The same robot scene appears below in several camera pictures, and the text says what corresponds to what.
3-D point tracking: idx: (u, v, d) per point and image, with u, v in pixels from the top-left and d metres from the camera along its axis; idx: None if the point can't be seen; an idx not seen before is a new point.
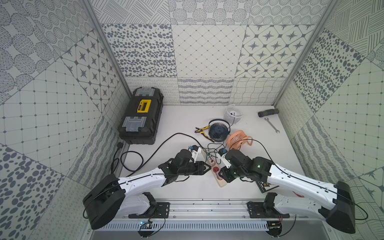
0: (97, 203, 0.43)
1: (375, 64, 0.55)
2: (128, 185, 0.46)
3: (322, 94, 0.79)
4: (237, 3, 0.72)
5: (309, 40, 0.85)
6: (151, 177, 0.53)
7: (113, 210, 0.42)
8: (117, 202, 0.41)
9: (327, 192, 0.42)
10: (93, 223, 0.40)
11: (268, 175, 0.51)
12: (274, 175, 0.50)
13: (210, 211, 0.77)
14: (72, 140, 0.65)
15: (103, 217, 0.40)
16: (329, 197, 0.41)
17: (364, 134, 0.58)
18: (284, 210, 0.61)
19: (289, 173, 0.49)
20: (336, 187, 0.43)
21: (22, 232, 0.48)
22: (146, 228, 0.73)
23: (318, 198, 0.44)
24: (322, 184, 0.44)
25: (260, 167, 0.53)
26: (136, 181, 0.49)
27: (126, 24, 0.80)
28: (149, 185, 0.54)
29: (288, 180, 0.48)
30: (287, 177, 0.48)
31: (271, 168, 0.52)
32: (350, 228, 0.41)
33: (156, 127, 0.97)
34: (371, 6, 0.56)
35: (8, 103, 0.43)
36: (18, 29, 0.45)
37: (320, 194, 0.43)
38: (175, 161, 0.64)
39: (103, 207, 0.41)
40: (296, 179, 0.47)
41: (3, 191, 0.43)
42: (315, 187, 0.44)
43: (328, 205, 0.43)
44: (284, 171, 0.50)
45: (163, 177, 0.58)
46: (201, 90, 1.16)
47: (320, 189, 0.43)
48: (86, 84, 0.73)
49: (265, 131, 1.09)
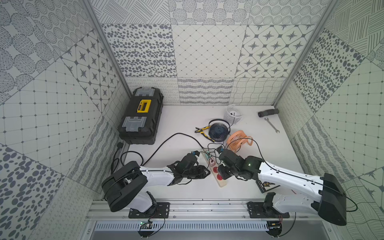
0: (116, 187, 0.44)
1: (375, 64, 0.55)
2: (147, 174, 0.48)
3: (322, 94, 0.79)
4: (237, 3, 0.72)
5: (309, 40, 0.85)
6: (163, 172, 0.57)
7: (134, 194, 0.45)
8: (139, 186, 0.45)
9: (313, 184, 0.43)
10: (112, 205, 0.42)
11: (258, 173, 0.53)
12: (263, 172, 0.52)
13: (211, 211, 0.77)
14: (72, 140, 0.65)
15: (124, 200, 0.43)
16: (316, 190, 0.42)
17: (364, 134, 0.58)
18: (283, 209, 0.61)
19: (277, 169, 0.51)
20: (322, 179, 0.44)
21: (22, 232, 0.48)
22: (146, 228, 0.73)
23: (305, 190, 0.45)
24: (309, 177, 0.45)
25: (251, 166, 0.54)
26: (155, 172, 0.53)
27: (126, 24, 0.80)
28: (163, 179, 0.59)
29: (277, 176, 0.49)
30: (275, 173, 0.50)
31: (260, 165, 0.54)
32: (341, 220, 0.42)
33: (156, 127, 0.97)
34: (371, 6, 0.56)
35: (9, 103, 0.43)
36: (18, 29, 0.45)
37: (307, 186, 0.44)
38: (181, 163, 0.69)
39: (126, 189, 0.43)
40: (284, 174, 0.49)
41: (3, 191, 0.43)
42: (302, 180, 0.45)
43: (316, 197, 0.44)
44: (273, 167, 0.51)
45: (172, 175, 0.62)
46: (201, 90, 1.16)
47: (307, 182, 0.44)
48: (86, 84, 0.73)
49: (265, 131, 1.09)
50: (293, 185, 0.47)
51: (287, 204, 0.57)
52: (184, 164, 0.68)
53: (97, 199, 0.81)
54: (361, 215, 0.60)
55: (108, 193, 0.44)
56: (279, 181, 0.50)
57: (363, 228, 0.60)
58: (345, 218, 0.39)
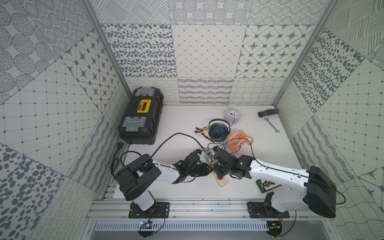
0: (130, 178, 0.46)
1: (375, 64, 0.55)
2: (159, 167, 0.49)
3: (322, 94, 0.79)
4: (237, 3, 0.72)
5: (309, 40, 0.85)
6: (171, 169, 0.60)
7: (148, 184, 0.48)
8: (154, 178, 0.48)
9: (299, 178, 0.45)
10: (126, 194, 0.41)
11: (249, 170, 0.55)
12: (253, 169, 0.54)
13: (211, 211, 0.77)
14: (72, 140, 0.65)
15: (138, 190, 0.45)
16: (302, 182, 0.44)
17: (364, 134, 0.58)
18: (283, 208, 0.60)
19: (267, 165, 0.52)
20: (307, 172, 0.46)
21: (22, 232, 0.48)
22: (146, 228, 0.73)
23: (292, 184, 0.47)
24: (296, 171, 0.47)
25: (243, 164, 0.57)
26: (164, 167, 0.54)
27: (126, 24, 0.80)
28: (171, 176, 0.62)
29: (266, 172, 0.51)
30: (265, 170, 0.52)
31: (251, 163, 0.56)
32: (330, 211, 0.42)
33: (156, 127, 0.97)
34: (371, 6, 0.56)
35: (9, 103, 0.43)
36: (18, 29, 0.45)
37: (293, 180, 0.45)
38: (184, 162, 0.71)
39: (141, 179, 0.46)
40: (273, 170, 0.50)
41: (3, 191, 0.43)
42: (288, 174, 0.47)
43: (303, 190, 0.45)
44: (263, 164, 0.53)
45: (178, 173, 0.65)
46: (201, 90, 1.16)
47: (293, 176, 0.46)
48: (86, 84, 0.73)
49: (265, 132, 1.09)
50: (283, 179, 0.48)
51: (283, 201, 0.57)
52: (187, 163, 0.70)
53: (97, 199, 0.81)
54: (361, 215, 0.60)
55: (122, 183, 0.46)
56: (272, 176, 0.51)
57: (363, 228, 0.60)
58: (334, 210, 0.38)
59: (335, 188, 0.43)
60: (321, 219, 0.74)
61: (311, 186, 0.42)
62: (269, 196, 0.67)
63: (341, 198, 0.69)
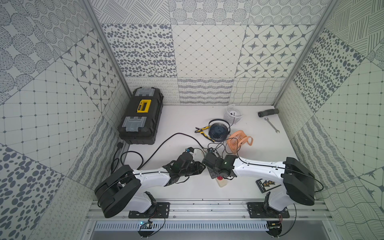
0: (110, 192, 0.44)
1: (375, 64, 0.55)
2: (141, 177, 0.48)
3: (322, 94, 0.79)
4: (237, 3, 0.72)
5: (309, 40, 0.85)
6: (159, 173, 0.57)
7: (127, 199, 0.44)
8: (133, 191, 0.44)
9: (277, 170, 0.46)
10: (105, 211, 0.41)
11: (233, 169, 0.58)
12: (236, 167, 0.57)
13: (211, 211, 0.77)
14: (72, 140, 0.65)
15: (117, 206, 0.42)
16: (279, 174, 0.45)
17: (364, 134, 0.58)
18: (280, 206, 0.61)
19: (248, 161, 0.55)
20: (284, 163, 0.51)
21: (22, 232, 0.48)
22: (146, 228, 0.73)
23: (271, 177, 0.49)
24: (271, 164, 0.49)
25: (228, 164, 0.59)
26: (148, 174, 0.52)
27: (126, 24, 0.80)
28: (159, 180, 0.58)
29: (248, 168, 0.54)
30: (246, 166, 0.54)
31: (234, 161, 0.59)
32: (308, 199, 0.44)
33: (156, 127, 0.97)
34: (371, 6, 0.56)
35: (9, 103, 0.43)
36: (18, 29, 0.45)
37: (272, 173, 0.47)
38: (177, 163, 0.68)
39: (119, 195, 0.43)
40: (254, 165, 0.52)
41: (3, 191, 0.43)
42: (267, 168, 0.49)
43: (279, 181, 0.45)
44: (245, 161, 0.56)
45: (168, 176, 0.61)
46: (201, 90, 1.16)
47: (272, 169, 0.47)
48: (86, 84, 0.73)
49: (265, 132, 1.09)
50: (263, 173, 0.50)
51: (277, 198, 0.57)
52: (180, 163, 0.67)
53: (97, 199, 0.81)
54: (361, 215, 0.60)
55: (102, 199, 0.43)
56: (253, 172, 0.53)
57: (363, 228, 0.60)
58: (311, 198, 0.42)
59: (312, 176, 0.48)
60: (321, 219, 0.74)
61: (286, 176, 0.43)
62: (268, 196, 0.66)
63: (341, 198, 0.69)
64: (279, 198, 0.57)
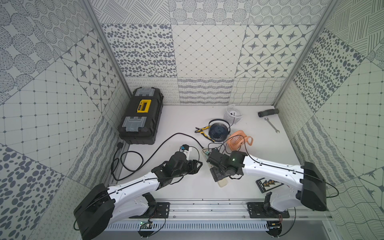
0: (87, 214, 0.42)
1: (375, 64, 0.55)
2: (119, 194, 0.45)
3: (322, 94, 0.79)
4: (237, 3, 0.72)
5: (309, 40, 0.85)
6: (142, 182, 0.52)
7: (103, 221, 0.40)
8: (107, 212, 0.40)
9: (294, 174, 0.44)
10: (83, 234, 0.40)
11: (242, 167, 0.53)
12: (247, 166, 0.51)
13: (211, 211, 0.77)
14: (72, 140, 0.65)
15: (94, 229, 0.39)
16: (297, 179, 0.43)
17: (364, 134, 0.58)
18: (281, 207, 0.61)
19: (260, 162, 0.50)
20: (302, 168, 0.45)
21: (22, 232, 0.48)
22: (146, 228, 0.73)
23: (287, 180, 0.46)
24: (291, 167, 0.46)
25: (236, 161, 0.54)
26: (127, 188, 0.48)
27: (126, 24, 0.80)
28: (143, 190, 0.53)
29: (260, 169, 0.49)
30: (259, 166, 0.50)
31: (244, 159, 0.53)
32: (321, 205, 0.43)
33: (156, 127, 0.97)
34: (371, 6, 0.56)
35: (9, 103, 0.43)
36: (18, 29, 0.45)
37: (289, 176, 0.44)
38: (169, 163, 0.63)
39: (93, 219, 0.40)
40: (268, 167, 0.49)
41: (3, 191, 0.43)
42: (284, 171, 0.46)
43: (296, 186, 0.45)
44: (257, 160, 0.51)
45: (157, 181, 0.56)
46: (201, 90, 1.16)
47: (288, 172, 0.45)
48: (86, 84, 0.73)
49: (265, 132, 1.09)
50: (276, 175, 0.47)
51: (280, 200, 0.58)
52: (172, 164, 0.62)
53: None
54: (361, 215, 0.60)
55: (80, 220, 0.41)
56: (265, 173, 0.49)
57: (363, 228, 0.60)
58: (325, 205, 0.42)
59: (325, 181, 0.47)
60: (321, 219, 0.74)
61: (307, 182, 0.41)
62: (270, 196, 0.66)
63: (341, 198, 0.69)
64: (283, 200, 0.56)
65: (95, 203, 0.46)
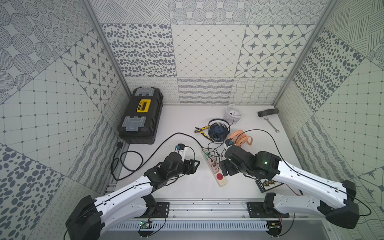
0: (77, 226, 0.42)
1: (375, 64, 0.55)
2: (108, 204, 0.44)
3: (322, 94, 0.79)
4: (237, 3, 0.72)
5: (309, 40, 0.85)
6: (133, 189, 0.51)
7: (93, 233, 0.39)
8: (95, 226, 0.39)
9: (337, 193, 0.41)
10: None
11: (277, 174, 0.46)
12: (282, 173, 0.45)
13: (211, 211, 0.77)
14: (72, 140, 0.65)
15: None
16: (340, 198, 0.40)
17: (364, 134, 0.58)
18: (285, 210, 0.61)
19: (298, 172, 0.45)
20: (345, 188, 0.41)
21: (22, 232, 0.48)
22: (146, 228, 0.73)
23: (327, 198, 0.42)
24: (326, 182, 0.43)
25: (268, 165, 0.47)
26: (117, 198, 0.46)
27: (126, 24, 0.80)
28: (135, 197, 0.51)
29: (297, 179, 0.44)
30: (296, 176, 0.44)
31: (279, 165, 0.46)
32: (351, 225, 0.42)
33: (156, 127, 0.97)
34: (371, 6, 0.56)
35: (9, 103, 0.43)
36: (18, 29, 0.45)
37: (331, 194, 0.41)
38: (164, 165, 0.61)
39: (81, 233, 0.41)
40: (306, 179, 0.44)
41: (3, 191, 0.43)
42: (325, 187, 0.42)
43: (337, 205, 0.41)
44: (294, 169, 0.45)
45: (149, 186, 0.54)
46: (201, 90, 1.16)
47: (330, 189, 0.41)
48: (86, 84, 0.73)
49: (265, 132, 1.09)
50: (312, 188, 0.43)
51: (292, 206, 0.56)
52: (167, 165, 0.60)
53: None
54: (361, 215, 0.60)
55: (72, 230, 0.42)
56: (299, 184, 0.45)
57: (363, 228, 0.60)
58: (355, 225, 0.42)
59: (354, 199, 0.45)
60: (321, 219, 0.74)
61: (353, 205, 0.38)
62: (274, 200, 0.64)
63: None
64: (298, 208, 0.55)
65: (86, 214, 0.45)
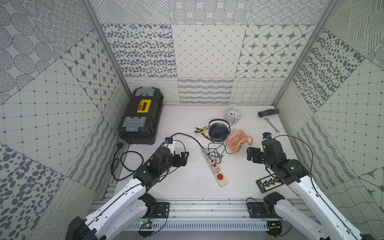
0: None
1: (375, 64, 0.55)
2: (101, 219, 0.42)
3: (322, 94, 0.79)
4: (237, 3, 0.72)
5: (309, 40, 0.85)
6: (124, 195, 0.48)
7: None
8: None
9: (348, 233, 0.39)
10: None
11: (296, 182, 0.48)
12: (302, 185, 0.47)
13: (211, 211, 0.77)
14: (72, 140, 0.65)
15: None
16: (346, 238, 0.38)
17: (364, 134, 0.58)
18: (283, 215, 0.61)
19: (319, 192, 0.46)
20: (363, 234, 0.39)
21: (22, 232, 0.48)
22: (146, 228, 0.73)
23: (332, 230, 0.41)
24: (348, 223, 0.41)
25: (293, 170, 0.50)
26: (109, 210, 0.44)
27: (126, 24, 0.80)
28: (128, 203, 0.49)
29: (313, 198, 0.45)
30: (314, 194, 0.45)
31: (303, 177, 0.48)
32: None
33: (156, 127, 0.97)
34: (371, 6, 0.56)
35: (9, 103, 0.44)
36: (18, 29, 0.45)
37: (338, 229, 0.40)
38: (153, 161, 0.59)
39: None
40: (323, 202, 0.44)
41: (3, 191, 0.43)
42: (337, 220, 0.41)
43: None
44: (315, 187, 0.46)
45: (141, 187, 0.52)
46: (201, 90, 1.16)
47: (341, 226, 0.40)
48: (86, 84, 0.73)
49: (265, 132, 1.09)
50: (325, 216, 0.42)
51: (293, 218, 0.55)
52: (156, 161, 0.58)
53: (97, 199, 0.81)
54: (361, 215, 0.60)
55: None
56: (314, 204, 0.44)
57: (363, 228, 0.60)
58: None
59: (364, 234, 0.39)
60: None
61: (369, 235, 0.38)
62: (278, 204, 0.63)
63: (341, 198, 0.69)
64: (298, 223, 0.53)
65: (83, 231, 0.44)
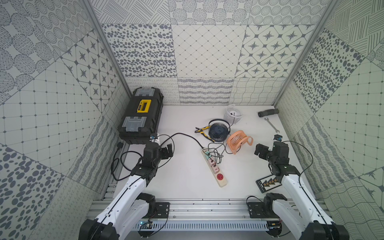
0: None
1: (375, 64, 0.55)
2: (114, 213, 0.43)
3: (322, 94, 0.79)
4: (237, 3, 0.72)
5: (309, 40, 0.85)
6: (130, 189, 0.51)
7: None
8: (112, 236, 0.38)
9: (318, 216, 0.43)
10: None
11: (285, 175, 0.56)
12: (289, 178, 0.55)
13: (210, 211, 0.77)
14: (72, 140, 0.65)
15: None
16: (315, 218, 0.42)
17: (364, 134, 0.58)
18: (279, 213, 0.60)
19: (303, 185, 0.52)
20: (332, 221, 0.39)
21: (22, 232, 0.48)
22: (146, 228, 0.73)
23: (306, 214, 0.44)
24: (321, 208, 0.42)
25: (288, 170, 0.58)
26: (119, 204, 0.45)
27: (126, 24, 0.80)
28: (133, 195, 0.51)
29: (296, 187, 0.51)
30: (297, 185, 0.52)
31: (292, 174, 0.56)
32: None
33: (156, 127, 0.97)
34: (371, 6, 0.56)
35: (9, 103, 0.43)
36: (18, 29, 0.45)
37: (310, 212, 0.44)
38: (145, 156, 0.62)
39: None
40: (303, 191, 0.50)
41: (3, 191, 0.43)
42: (312, 205, 0.45)
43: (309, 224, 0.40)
44: (300, 181, 0.54)
45: (142, 179, 0.55)
46: (201, 90, 1.16)
47: (315, 210, 0.44)
48: (86, 84, 0.73)
49: (265, 132, 1.09)
50: (301, 202, 0.47)
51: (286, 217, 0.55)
52: (147, 155, 0.62)
53: (97, 199, 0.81)
54: (361, 215, 0.60)
55: None
56: (295, 193, 0.50)
57: (363, 228, 0.60)
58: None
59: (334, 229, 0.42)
60: None
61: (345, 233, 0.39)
62: (278, 201, 0.63)
63: (340, 198, 0.69)
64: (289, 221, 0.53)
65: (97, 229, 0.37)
